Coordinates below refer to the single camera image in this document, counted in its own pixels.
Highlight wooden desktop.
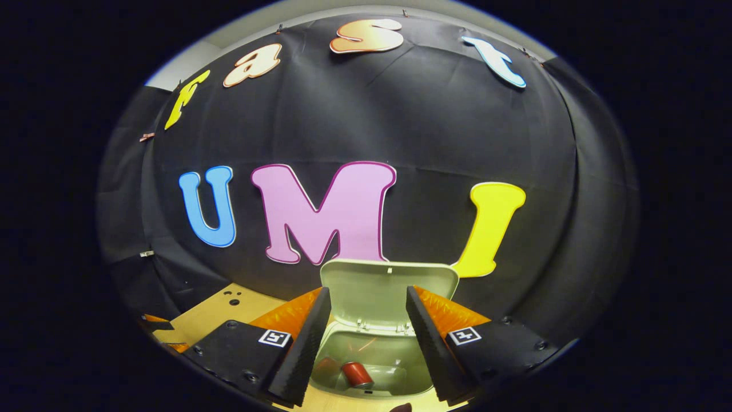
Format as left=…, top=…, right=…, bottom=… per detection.
left=150, top=282, right=470, bottom=412

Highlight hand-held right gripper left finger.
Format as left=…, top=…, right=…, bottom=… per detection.
left=183, top=286, right=332, bottom=408

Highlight orange pop can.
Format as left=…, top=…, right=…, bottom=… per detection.
left=341, top=362, right=375, bottom=390

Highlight black backdrop cloth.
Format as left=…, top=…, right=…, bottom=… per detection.
left=96, top=13, right=640, bottom=344

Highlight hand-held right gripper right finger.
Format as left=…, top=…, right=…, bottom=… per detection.
left=405, top=285, right=578, bottom=407

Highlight green desktop garbage bin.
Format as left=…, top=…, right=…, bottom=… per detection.
left=309, top=259, right=460, bottom=398

